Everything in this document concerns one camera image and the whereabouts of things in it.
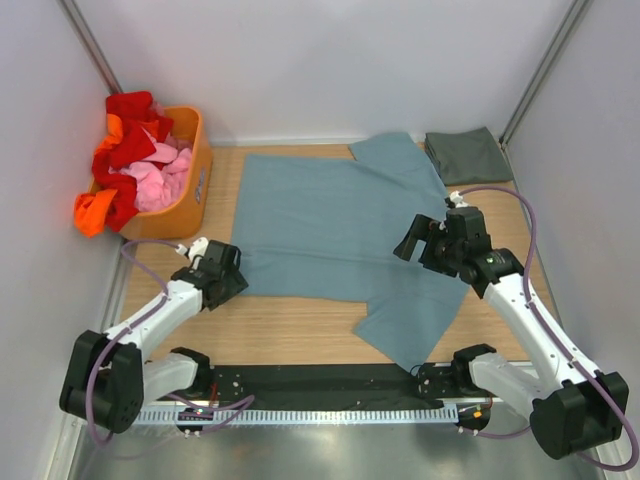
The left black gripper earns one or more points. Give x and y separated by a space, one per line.
235 284

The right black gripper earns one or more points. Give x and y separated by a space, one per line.
421 229

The blue-grey t shirt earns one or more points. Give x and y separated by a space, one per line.
327 228

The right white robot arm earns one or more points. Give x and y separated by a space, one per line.
570 404

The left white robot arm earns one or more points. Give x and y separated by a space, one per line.
110 375

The folded dark grey t shirt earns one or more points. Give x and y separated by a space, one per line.
471 157

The pink t shirt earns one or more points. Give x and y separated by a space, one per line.
151 161

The orange t shirt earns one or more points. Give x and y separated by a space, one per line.
91 209

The orange plastic laundry basket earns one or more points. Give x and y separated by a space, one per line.
184 218

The red t shirt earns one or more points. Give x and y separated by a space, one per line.
106 179

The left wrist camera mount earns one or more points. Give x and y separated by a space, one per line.
197 248

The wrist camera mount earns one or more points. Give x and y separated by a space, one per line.
197 248
455 200

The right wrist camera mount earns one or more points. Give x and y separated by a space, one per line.
455 200

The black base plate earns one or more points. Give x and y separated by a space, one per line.
340 387

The slotted white cable duct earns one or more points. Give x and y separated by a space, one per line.
175 415

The right aluminium corner post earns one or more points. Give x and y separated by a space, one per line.
569 24

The aluminium corner post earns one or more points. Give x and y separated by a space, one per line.
569 24
87 39

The left aluminium corner post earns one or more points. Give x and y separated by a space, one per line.
87 39

